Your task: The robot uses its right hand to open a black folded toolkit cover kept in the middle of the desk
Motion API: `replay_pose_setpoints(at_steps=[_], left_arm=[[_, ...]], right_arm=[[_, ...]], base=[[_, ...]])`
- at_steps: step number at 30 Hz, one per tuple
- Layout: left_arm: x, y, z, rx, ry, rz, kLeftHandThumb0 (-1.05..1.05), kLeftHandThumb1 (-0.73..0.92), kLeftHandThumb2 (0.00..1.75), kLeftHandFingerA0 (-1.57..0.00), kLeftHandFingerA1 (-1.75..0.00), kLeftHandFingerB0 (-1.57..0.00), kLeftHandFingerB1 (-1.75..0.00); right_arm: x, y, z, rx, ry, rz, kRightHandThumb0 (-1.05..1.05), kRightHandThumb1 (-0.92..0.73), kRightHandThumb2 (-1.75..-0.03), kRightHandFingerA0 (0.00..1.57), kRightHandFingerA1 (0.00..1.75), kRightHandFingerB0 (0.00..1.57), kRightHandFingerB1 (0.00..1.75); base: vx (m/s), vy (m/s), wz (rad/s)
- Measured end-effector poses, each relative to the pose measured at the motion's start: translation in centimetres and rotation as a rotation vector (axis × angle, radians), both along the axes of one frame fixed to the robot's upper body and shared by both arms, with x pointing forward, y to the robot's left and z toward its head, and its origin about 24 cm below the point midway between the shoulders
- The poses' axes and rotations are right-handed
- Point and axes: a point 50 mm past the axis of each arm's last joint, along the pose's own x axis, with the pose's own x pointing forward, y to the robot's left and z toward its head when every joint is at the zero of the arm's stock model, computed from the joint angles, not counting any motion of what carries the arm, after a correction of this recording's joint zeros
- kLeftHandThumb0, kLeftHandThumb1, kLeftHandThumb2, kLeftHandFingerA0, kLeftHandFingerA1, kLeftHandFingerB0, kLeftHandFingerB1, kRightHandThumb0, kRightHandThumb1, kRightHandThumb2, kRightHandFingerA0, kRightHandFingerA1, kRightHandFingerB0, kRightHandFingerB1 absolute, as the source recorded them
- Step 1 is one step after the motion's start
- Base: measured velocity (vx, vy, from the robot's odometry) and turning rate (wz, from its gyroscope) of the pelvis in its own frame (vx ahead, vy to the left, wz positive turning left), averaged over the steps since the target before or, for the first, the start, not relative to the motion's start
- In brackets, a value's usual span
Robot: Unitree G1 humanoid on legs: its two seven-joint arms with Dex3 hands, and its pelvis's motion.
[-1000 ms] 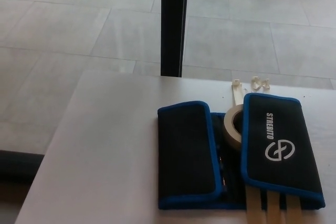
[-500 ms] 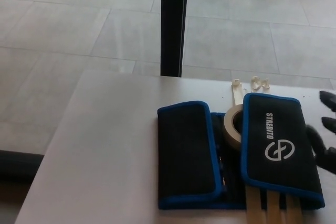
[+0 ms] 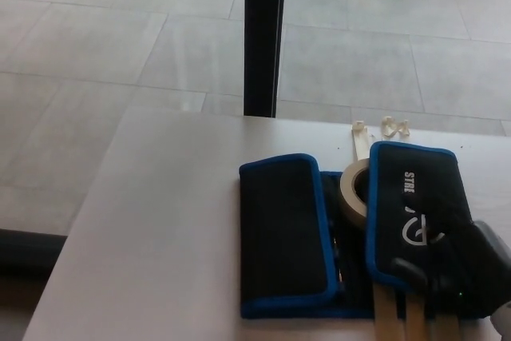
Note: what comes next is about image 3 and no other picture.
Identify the black toolkit case blue trim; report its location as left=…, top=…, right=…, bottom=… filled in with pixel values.
left=238, top=141, right=493, bottom=321

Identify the beige masking tape roll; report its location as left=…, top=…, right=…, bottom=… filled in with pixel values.
left=339, top=158, right=373, bottom=228

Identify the black vertical window frame post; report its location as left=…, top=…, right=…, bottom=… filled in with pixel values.
left=243, top=0, right=288, bottom=119

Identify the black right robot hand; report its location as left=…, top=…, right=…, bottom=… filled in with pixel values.
left=390, top=219, right=511, bottom=319

